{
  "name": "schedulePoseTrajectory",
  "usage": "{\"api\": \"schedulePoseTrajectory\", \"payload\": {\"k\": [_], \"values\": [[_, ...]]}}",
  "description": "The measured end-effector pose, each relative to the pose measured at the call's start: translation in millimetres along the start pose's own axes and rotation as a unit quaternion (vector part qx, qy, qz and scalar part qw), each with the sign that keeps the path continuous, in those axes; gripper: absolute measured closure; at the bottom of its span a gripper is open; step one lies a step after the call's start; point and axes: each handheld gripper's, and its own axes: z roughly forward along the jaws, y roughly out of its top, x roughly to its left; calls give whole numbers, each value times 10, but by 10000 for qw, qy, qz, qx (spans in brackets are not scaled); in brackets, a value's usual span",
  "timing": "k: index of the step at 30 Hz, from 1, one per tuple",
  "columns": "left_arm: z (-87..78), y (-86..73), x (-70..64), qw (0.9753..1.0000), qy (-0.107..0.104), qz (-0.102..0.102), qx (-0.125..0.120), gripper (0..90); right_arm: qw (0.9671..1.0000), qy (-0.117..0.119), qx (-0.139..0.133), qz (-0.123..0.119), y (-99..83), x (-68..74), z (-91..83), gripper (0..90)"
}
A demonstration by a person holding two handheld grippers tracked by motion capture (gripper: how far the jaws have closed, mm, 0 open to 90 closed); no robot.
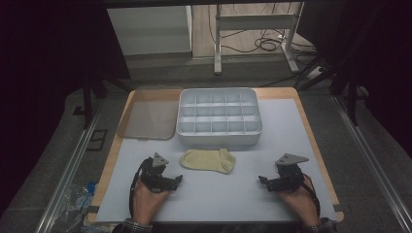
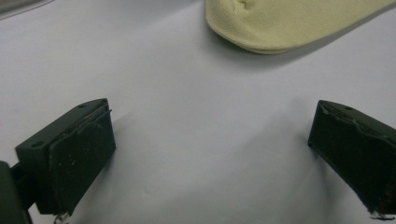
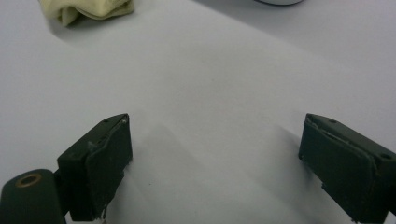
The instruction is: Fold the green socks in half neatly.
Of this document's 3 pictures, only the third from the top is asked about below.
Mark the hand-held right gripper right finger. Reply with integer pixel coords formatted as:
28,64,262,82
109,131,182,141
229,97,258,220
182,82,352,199
298,113,396,224

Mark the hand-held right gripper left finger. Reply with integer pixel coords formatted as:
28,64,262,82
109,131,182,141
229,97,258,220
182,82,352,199
56,113,134,222

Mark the pale yellow cloth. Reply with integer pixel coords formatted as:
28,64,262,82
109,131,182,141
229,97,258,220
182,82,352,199
37,0,135,27

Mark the white divided storage box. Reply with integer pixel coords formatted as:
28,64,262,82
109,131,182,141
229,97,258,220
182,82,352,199
253,0,304,7

